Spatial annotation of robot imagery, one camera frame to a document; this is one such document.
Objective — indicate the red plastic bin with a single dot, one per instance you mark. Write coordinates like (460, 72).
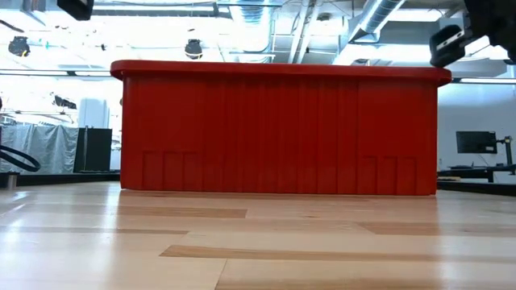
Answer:
(278, 129)

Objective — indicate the black dark-screen monitor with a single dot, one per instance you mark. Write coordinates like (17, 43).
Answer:
(475, 142)

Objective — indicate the black desk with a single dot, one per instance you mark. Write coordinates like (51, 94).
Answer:
(475, 171)

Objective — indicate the black hanging ceiling fixture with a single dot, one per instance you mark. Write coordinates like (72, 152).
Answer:
(193, 49)
(65, 102)
(19, 46)

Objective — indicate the black cabinet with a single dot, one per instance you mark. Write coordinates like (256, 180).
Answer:
(94, 149)

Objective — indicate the grey tarp curtain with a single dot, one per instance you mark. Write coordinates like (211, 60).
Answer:
(44, 147)

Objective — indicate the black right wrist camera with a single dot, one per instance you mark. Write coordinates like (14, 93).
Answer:
(447, 50)

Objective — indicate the silver frame foot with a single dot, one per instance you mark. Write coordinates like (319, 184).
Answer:
(10, 180)

